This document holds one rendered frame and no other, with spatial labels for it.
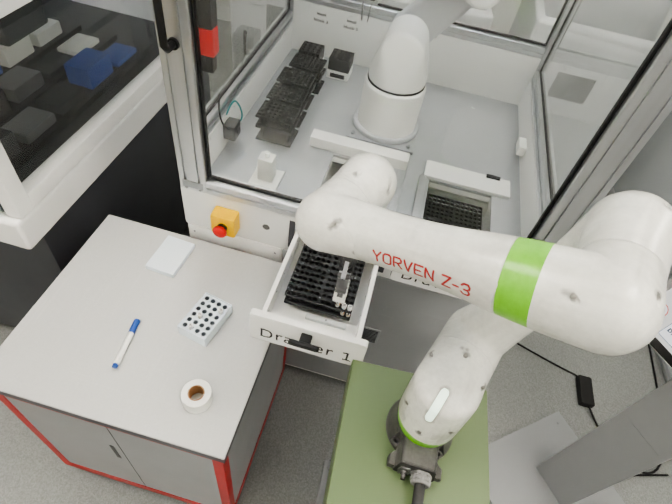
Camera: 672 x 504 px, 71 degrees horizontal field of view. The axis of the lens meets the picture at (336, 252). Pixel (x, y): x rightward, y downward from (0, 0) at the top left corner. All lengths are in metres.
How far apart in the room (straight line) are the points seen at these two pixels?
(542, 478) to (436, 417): 1.30
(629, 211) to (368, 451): 0.69
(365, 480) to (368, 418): 0.13
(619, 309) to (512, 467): 1.58
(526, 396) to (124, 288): 1.72
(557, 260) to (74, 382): 1.09
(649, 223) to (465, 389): 0.42
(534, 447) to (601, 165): 1.38
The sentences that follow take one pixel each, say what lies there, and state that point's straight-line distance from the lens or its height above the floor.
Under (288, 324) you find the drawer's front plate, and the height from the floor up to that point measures 0.93.
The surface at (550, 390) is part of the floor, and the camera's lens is 2.42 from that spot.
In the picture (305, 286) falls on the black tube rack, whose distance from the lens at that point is 1.22.
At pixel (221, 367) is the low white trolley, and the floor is 0.76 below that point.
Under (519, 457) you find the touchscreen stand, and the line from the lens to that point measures 2.17.
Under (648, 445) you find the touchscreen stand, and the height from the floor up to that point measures 0.62.
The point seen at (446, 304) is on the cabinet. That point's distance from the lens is 1.47.
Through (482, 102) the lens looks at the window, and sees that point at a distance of 1.04.
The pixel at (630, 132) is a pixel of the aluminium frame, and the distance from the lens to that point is 1.09.
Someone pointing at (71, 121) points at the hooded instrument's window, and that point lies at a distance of 1.58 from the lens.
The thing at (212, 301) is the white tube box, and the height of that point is 0.78.
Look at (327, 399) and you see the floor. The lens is 2.06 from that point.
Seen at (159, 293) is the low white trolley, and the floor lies 0.76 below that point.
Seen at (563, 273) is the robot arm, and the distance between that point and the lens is 0.63.
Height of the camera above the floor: 1.89
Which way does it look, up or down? 49 degrees down
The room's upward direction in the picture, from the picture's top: 12 degrees clockwise
